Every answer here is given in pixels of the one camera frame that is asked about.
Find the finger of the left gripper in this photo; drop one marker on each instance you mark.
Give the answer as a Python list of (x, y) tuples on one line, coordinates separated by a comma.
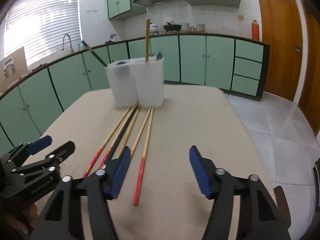
[(39, 145), (60, 154)]

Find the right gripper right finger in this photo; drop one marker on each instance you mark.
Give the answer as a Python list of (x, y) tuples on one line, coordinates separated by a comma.
[(259, 217)]

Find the white left utensil holder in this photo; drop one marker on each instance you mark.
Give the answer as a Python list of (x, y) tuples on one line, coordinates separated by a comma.
[(122, 82)]

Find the person's left hand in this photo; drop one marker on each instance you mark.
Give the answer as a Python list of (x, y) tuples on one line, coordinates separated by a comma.
[(23, 221)]

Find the brown wooden door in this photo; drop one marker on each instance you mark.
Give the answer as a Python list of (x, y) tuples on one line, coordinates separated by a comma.
[(282, 30), (309, 99)]

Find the green lower kitchen cabinets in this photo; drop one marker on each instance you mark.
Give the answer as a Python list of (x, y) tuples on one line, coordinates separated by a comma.
[(233, 64)]

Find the orange thermos bottle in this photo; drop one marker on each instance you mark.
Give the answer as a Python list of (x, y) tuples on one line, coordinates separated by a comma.
[(255, 30)]

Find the brown cardboard board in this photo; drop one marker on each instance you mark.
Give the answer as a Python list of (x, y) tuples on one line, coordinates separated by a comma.
[(13, 67)]

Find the bamboo chopstick red band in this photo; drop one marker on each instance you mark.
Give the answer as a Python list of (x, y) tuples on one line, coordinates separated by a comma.
[(143, 160)]

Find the bamboo chopstick orange red end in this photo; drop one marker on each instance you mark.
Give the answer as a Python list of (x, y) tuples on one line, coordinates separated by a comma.
[(135, 144)]

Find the white right utensil holder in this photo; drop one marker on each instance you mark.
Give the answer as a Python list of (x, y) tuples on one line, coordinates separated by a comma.
[(149, 79)]

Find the white cooking pot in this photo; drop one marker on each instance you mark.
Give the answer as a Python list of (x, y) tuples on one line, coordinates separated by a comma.
[(153, 29)]

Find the white window blinds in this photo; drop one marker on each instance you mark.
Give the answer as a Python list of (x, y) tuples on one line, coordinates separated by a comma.
[(42, 27)]

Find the plain light bamboo chopstick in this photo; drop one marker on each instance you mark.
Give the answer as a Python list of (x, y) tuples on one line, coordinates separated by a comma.
[(147, 38)]

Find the patterned ceramic jar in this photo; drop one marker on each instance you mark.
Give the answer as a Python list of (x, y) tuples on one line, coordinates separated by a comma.
[(200, 27)]

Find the black wok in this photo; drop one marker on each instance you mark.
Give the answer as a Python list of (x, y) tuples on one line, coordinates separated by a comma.
[(170, 27)]

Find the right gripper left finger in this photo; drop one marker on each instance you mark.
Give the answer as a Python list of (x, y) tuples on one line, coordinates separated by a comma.
[(61, 217)]

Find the white utensil holder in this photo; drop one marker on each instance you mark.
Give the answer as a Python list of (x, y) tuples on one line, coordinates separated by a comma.
[(149, 79), (122, 82)]

